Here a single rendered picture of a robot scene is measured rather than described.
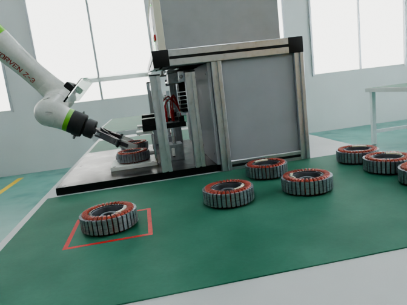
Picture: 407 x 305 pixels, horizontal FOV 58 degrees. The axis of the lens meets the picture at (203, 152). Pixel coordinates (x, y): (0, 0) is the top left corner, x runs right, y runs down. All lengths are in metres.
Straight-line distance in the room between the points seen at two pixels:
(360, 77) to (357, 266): 6.61
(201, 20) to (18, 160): 5.40
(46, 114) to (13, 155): 4.89
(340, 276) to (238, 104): 0.69
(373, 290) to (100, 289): 0.34
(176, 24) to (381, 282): 0.91
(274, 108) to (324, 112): 5.66
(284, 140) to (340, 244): 0.60
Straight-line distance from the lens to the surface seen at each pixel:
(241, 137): 1.10
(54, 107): 1.50
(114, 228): 0.72
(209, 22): 1.19
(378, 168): 0.96
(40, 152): 6.25
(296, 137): 1.16
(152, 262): 0.59
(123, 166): 1.21
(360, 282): 0.51
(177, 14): 1.18
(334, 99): 6.84
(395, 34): 7.50
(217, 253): 0.58
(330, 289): 0.49
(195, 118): 1.08
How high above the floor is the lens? 1.00
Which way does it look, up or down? 10 degrees down
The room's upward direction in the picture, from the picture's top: 7 degrees counter-clockwise
